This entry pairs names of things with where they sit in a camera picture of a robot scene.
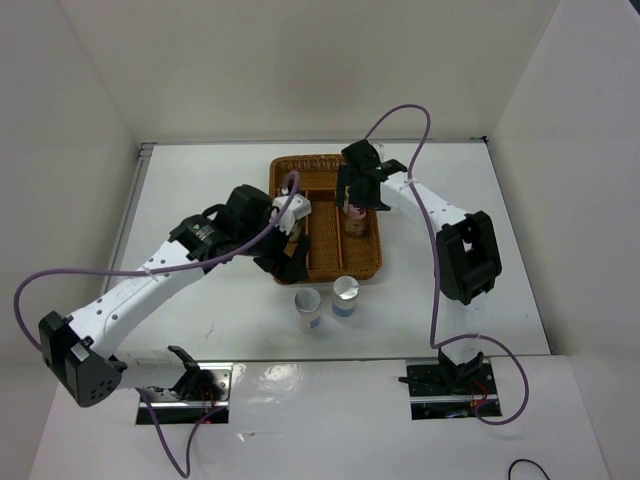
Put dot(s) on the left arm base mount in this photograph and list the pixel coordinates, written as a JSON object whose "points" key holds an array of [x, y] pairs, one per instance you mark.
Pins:
{"points": [[205, 399]]}

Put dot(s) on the orange wicker divided basket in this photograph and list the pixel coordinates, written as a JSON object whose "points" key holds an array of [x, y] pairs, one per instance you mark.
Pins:
{"points": [[333, 252]]}

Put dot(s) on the white-lid blue-label shaker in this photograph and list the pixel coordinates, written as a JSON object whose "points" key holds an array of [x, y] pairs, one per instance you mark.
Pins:
{"points": [[307, 302]]}

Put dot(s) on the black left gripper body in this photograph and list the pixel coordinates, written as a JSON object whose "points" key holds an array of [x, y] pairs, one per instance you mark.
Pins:
{"points": [[269, 252]]}

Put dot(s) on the pink-lid spice bottle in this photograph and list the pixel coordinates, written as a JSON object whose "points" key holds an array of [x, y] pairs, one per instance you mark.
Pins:
{"points": [[356, 212]]}

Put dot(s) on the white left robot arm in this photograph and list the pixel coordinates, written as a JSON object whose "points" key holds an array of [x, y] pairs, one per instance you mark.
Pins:
{"points": [[79, 348]]}

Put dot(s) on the yellow-lid spice bottle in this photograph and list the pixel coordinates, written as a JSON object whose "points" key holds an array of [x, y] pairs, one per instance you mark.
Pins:
{"points": [[355, 227]]}

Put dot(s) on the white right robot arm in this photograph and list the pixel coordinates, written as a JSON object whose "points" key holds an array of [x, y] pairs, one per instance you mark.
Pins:
{"points": [[464, 246]]}

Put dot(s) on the small black-lid spice jar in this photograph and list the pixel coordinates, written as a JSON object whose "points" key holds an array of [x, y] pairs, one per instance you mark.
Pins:
{"points": [[296, 231]]}

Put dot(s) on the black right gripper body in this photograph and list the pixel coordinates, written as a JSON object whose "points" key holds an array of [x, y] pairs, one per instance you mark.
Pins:
{"points": [[366, 201]]}

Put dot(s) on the silver-lid blue-label shaker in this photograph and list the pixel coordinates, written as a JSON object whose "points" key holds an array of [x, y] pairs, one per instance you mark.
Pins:
{"points": [[345, 295]]}

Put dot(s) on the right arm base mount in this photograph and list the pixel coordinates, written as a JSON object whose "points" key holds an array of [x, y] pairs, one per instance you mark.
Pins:
{"points": [[431, 399]]}

